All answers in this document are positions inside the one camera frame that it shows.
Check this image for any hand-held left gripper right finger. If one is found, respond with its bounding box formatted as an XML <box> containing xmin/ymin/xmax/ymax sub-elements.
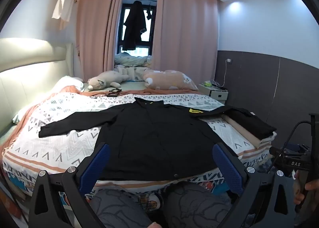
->
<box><xmin>212</xmin><ymin>142</ymin><xmax>297</xmax><ymax>228</ymax></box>

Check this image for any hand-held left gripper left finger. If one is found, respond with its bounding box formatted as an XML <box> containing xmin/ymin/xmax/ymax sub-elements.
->
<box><xmin>29</xmin><ymin>142</ymin><xmax>111</xmax><ymax>228</ymax></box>

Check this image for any black jacket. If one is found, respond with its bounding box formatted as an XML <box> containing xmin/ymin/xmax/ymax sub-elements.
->
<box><xmin>38</xmin><ymin>97</ymin><xmax>252</xmax><ymax>181</ymax></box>

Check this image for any person's right hand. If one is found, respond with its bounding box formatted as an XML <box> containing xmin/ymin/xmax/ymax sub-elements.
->
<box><xmin>293</xmin><ymin>170</ymin><xmax>319</xmax><ymax>205</ymax></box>

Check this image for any white patterned blanket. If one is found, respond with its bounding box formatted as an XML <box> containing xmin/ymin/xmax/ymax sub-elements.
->
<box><xmin>1</xmin><ymin>88</ymin><xmax>272</xmax><ymax>193</ymax></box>

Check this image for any folded beige cloth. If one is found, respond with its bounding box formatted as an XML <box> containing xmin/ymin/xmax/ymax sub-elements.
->
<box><xmin>221</xmin><ymin>114</ymin><xmax>277</xmax><ymax>149</ymax></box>

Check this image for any person's left leg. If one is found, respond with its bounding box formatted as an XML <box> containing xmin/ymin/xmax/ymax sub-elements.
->
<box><xmin>92</xmin><ymin>189</ymin><xmax>162</xmax><ymax>228</ymax></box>

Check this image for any folded black garment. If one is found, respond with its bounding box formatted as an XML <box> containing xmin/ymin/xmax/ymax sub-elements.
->
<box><xmin>222</xmin><ymin>108</ymin><xmax>278</xmax><ymax>141</ymax></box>

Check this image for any cartoon printed bed sheet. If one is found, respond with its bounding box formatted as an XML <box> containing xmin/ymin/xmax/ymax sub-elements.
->
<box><xmin>5</xmin><ymin>166</ymin><xmax>235</xmax><ymax>211</ymax></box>

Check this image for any white nightstand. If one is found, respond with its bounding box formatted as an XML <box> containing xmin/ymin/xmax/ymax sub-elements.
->
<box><xmin>198</xmin><ymin>82</ymin><xmax>228</xmax><ymax>101</ymax></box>

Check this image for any cream plush toy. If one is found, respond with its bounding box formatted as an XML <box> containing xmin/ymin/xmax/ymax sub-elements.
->
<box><xmin>87</xmin><ymin>70</ymin><xmax>130</xmax><ymax>91</ymax></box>

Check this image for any white pillow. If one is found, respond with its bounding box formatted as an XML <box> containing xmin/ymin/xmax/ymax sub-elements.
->
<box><xmin>53</xmin><ymin>76</ymin><xmax>85</xmax><ymax>92</ymax></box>

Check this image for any pink printed pillow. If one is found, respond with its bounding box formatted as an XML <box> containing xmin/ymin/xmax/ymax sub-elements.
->
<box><xmin>143</xmin><ymin>70</ymin><xmax>199</xmax><ymax>91</ymax></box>

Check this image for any bundled light bedding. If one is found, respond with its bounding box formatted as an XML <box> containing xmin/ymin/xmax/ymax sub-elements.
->
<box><xmin>115</xmin><ymin>52</ymin><xmax>153</xmax><ymax>67</ymax></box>

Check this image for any pink curtain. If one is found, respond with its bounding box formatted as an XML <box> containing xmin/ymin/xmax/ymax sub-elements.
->
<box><xmin>75</xmin><ymin>0</ymin><xmax>126</xmax><ymax>82</ymax></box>
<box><xmin>151</xmin><ymin>0</ymin><xmax>220</xmax><ymax>86</ymax></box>

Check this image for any hanging black coat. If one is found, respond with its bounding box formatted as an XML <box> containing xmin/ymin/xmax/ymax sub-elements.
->
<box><xmin>122</xmin><ymin>0</ymin><xmax>147</xmax><ymax>51</ymax></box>

